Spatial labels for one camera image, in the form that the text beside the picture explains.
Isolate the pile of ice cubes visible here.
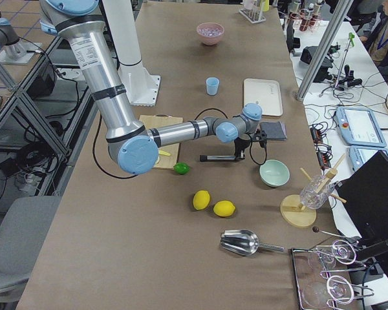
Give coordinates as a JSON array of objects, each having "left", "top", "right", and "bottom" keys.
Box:
[{"left": 197, "top": 26, "right": 222, "bottom": 37}]

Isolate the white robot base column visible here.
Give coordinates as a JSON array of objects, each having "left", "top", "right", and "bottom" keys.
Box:
[{"left": 102, "top": 0, "right": 161, "bottom": 107}]

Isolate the pink bowl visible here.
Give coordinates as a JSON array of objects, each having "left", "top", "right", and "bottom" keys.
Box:
[{"left": 196, "top": 22, "right": 225, "bottom": 46}]

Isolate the grey office chair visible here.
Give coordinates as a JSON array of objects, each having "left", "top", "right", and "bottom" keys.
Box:
[{"left": 0, "top": 196, "right": 61, "bottom": 303}]

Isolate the white wire cup rack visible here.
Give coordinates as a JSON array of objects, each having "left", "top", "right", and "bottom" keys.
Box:
[{"left": 239, "top": 0, "right": 266, "bottom": 24}]

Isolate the dark brown tray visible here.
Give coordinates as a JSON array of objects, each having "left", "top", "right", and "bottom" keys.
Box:
[{"left": 290, "top": 240, "right": 374, "bottom": 309}]

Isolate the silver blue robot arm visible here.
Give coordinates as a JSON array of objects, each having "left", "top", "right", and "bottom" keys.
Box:
[
  {"left": 0, "top": 17, "right": 19, "bottom": 50},
  {"left": 39, "top": 1, "right": 263, "bottom": 176}
]

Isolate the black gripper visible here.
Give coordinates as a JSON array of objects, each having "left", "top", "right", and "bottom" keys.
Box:
[{"left": 234, "top": 129, "right": 267, "bottom": 159}]

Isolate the yellow lemon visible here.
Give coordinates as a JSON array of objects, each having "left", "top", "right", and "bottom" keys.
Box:
[
  {"left": 213, "top": 200, "right": 236, "bottom": 218},
  {"left": 193, "top": 190, "right": 211, "bottom": 211}
]

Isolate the yellow plastic knife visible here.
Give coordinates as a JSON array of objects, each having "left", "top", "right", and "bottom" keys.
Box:
[{"left": 155, "top": 150, "right": 171, "bottom": 164}]

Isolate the clear stem glass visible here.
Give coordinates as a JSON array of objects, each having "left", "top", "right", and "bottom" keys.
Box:
[
  {"left": 308, "top": 240, "right": 356, "bottom": 270},
  {"left": 301, "top": 275, "right": 354, "bottom": 309}
]

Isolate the person in dark jacket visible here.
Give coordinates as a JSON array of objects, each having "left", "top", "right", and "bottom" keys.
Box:
[{"left": 360, "top": 1, "right": 388, "bottom": 76}]

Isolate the grey folded cloth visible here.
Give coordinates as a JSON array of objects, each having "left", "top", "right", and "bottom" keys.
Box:
[{"left": 259, "top": 121, "right": 287, "bottom": 141}]

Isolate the steel ice scoop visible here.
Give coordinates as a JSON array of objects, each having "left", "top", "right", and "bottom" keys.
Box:
[{"left": 220, "top": 229, "right": 285, "bottom": 256}]

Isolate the mint green bowl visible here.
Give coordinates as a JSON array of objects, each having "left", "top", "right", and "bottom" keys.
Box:
[{"left": 259, "top": 160, "right": 290, "bottom": 187}]

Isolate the steel muddler black tip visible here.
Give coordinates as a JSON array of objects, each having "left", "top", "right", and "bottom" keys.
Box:
[{"left": 200, "top": 155, "right": 237, "bottom": 162}]

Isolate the light blue cup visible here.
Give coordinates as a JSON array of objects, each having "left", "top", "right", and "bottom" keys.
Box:
[{"left": 206, "top": 77, "right": 220, "bottom": 96}]

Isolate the aluminium frame post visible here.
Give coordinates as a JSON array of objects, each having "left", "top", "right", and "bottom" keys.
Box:
[{"left": 296, "top": 0, "right": 352, "bottom": 101}]

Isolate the cream rabbit tray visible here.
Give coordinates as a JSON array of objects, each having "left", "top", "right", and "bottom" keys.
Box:
[{"left": 243, "top": 78, "right": 283, "bottom": 117}]

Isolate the lower clear stem glass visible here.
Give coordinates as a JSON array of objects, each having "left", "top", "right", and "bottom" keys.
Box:
[{"left": 301, "top": 275, "right": 354, "bottom": 309}]

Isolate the upper clear stem glass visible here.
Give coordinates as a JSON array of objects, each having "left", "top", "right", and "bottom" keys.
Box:
[{"left": 308, "top": 240, "right": 356, "bottom": 270}]

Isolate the chrome wire glass rack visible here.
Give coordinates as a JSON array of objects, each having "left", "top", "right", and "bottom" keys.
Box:
[{"left": 309, "top": 257, "right": 375, "bottom": 309}]

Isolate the blue teach pendant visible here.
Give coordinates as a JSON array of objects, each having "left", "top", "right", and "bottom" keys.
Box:
[
  {"left": 349, "top": 145, "right": 388, "bottom": 172},
  {"left": 334, "top": 107, "right": 387, "bottom": 147}
]

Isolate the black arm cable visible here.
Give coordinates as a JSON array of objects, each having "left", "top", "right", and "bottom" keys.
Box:
[{"left": 91, "top": 108, "right": 268, "bottom": 180}]

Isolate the wooden mug tree stand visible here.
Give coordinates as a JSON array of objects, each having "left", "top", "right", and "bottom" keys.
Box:
[{"left": 280, "top": 154, "right": 347, "bottom": 228}]

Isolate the clear glass mug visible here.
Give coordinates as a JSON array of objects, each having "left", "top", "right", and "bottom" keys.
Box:
[{"left": 299, "top": 175, "right": 334, "bottom": 210}]

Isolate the green lime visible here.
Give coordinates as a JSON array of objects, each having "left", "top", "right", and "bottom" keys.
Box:
[{"left": 173, "top": 162, "right": 190, "bottom": 175}]

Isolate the wooden cutting board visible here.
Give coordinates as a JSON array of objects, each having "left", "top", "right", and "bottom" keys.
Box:
[{"left": 138, "top": 114, "right": 184, "bottom": 171}]

